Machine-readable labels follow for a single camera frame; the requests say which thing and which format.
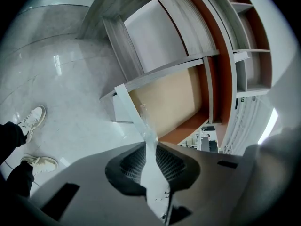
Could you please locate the person's left leg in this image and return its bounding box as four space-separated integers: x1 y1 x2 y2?
0 121 28 148

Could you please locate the person's left shoe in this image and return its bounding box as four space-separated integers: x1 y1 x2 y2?
17 105 47 143

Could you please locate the white paper strip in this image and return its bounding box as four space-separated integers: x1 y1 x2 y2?
114 83 171 226

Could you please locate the grey wooden desk with hutch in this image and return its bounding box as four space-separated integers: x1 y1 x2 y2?
77 0 274 155

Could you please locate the tan wooden drawer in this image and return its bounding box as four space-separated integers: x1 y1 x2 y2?
100 56 223 147

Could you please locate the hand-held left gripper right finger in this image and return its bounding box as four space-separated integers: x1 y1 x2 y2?
155 141 257 226

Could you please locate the person's right leg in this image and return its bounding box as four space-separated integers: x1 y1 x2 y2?
4 160 35 199

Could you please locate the person's shoe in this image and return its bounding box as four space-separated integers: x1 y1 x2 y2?
20 156 59 176
17 105 47 143

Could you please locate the person's leg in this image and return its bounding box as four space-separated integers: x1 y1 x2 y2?
0 121 28 148
4 160 35 199

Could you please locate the person's right shoe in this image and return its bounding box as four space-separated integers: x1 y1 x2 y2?
20 156 59 176

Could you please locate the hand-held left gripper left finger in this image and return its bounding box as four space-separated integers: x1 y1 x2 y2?
30 141 165 226

